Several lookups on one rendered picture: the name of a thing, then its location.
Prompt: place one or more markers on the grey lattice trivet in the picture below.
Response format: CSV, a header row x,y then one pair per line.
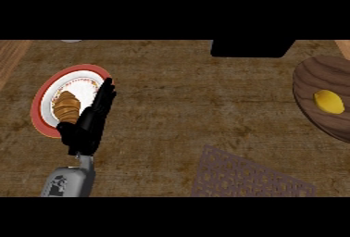
x,y
241,179

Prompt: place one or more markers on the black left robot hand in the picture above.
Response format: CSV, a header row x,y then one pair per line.
x,y
89,122

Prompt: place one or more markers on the black appliance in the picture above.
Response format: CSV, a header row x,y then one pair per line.
x,y
250,47

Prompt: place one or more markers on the round brown wooden placemat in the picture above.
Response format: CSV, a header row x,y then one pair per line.
x,y
325,89

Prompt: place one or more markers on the red and white bowl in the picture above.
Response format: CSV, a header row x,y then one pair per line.
x,y
80,86

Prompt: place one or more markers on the yellow lemon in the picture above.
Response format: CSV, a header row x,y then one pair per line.
x,y
328,101

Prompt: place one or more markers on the pale grey round object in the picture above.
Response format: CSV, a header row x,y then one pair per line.
x,y
71,40

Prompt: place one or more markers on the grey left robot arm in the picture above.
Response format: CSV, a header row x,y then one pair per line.
x,y
68,182

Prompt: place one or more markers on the brown croissant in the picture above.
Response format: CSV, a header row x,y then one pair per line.
x,y
66,107

